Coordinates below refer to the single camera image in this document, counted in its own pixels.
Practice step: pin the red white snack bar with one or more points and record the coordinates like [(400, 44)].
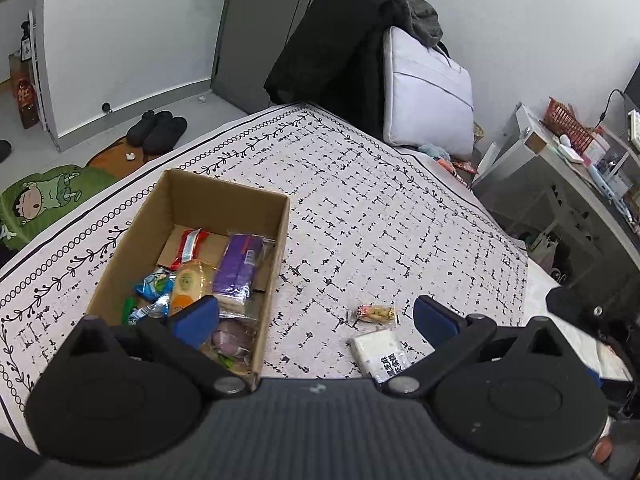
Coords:
[(192, 245)]

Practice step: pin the black clothing pile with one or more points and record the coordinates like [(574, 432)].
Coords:
[(334, 58)]

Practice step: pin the small gold candy packet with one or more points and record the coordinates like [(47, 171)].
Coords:
[(373, 314)]

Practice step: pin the cardboard box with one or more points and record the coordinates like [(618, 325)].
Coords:
[(180, 201)]

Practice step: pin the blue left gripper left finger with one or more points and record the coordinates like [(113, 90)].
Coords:
[(195, 324)]

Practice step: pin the white fluffy blanket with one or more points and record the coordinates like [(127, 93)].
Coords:
[(544, 296)]

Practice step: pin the white desk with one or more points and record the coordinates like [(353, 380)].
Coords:
[(569, 229)]

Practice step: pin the orange basket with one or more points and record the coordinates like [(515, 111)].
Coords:
[(559, 119)]

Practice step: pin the black monitor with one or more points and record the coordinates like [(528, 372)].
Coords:
[(632, 92)]

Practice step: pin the yellow orange cracker pack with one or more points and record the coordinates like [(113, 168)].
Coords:
[(193, 281)]

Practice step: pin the grey white pillow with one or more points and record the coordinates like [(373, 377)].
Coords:
[(428, 98)]

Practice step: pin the white keyboard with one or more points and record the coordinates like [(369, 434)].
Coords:
[(634, 128)]

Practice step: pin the clear purple candy packet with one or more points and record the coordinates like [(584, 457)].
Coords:
[(233, 344)]

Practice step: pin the black slippers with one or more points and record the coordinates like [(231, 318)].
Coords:
[(156, 133)]

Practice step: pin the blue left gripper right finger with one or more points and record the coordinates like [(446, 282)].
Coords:
[(436, 323)]

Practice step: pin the patterned white bed cover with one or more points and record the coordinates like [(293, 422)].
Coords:
[(367, 223)]

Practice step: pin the green cartoon floor mat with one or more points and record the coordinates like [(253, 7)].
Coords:
[(31, 205)]

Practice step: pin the blue snack packet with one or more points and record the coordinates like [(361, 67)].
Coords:
[(153, 296)]

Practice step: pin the black white snack packet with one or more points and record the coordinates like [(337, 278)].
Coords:
[(378, 355)]

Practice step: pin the purple wafer pack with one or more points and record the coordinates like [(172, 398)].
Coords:
[(233, 281)]

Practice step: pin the green snack packet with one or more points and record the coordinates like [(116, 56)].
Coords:
[(130, 305)]

